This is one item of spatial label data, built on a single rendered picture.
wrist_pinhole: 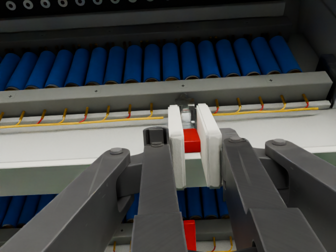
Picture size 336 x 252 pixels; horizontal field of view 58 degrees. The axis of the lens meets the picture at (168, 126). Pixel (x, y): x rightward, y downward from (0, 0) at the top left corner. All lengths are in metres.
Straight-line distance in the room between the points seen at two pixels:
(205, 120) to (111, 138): 0.13
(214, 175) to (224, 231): 0.24
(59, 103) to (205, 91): 0.14
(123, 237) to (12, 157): 0.17
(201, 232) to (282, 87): 0.20
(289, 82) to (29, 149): 0.24
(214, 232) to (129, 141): 0.17
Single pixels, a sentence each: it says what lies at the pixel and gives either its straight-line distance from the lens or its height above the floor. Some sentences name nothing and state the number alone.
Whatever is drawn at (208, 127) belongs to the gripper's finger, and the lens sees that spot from 0.16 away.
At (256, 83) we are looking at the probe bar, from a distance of 0.30.
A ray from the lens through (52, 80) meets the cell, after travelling 0.33.
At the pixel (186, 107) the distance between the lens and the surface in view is 0.25.
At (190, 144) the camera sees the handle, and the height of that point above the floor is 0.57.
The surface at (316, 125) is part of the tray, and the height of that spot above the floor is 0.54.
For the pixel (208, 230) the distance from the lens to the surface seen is 0.39.
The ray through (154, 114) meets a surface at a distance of 0.29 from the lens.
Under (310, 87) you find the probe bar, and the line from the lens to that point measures 0.31.
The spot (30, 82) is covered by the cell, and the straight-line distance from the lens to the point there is 0.34.
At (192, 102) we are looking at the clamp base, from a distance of 0.27.
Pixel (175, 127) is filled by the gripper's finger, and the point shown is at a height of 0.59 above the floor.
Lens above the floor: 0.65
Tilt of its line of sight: 24 degrees down
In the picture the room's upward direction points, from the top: 4 degrees counter-clockwise
